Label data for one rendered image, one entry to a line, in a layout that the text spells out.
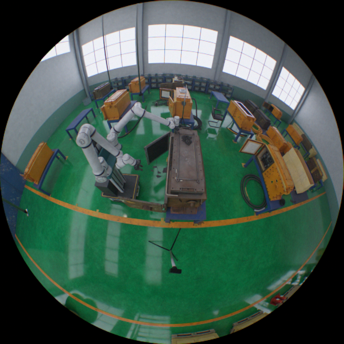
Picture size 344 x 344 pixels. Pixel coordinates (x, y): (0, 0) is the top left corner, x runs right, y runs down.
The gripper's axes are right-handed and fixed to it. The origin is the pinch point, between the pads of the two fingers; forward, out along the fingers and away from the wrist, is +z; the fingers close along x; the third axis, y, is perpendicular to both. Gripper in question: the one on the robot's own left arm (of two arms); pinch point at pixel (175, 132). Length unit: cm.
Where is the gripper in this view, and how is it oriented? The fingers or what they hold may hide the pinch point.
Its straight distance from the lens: 208.6
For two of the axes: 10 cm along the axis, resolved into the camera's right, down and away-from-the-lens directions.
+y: 7.4, -5.5, 3.8
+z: -0.5, 5.2, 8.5
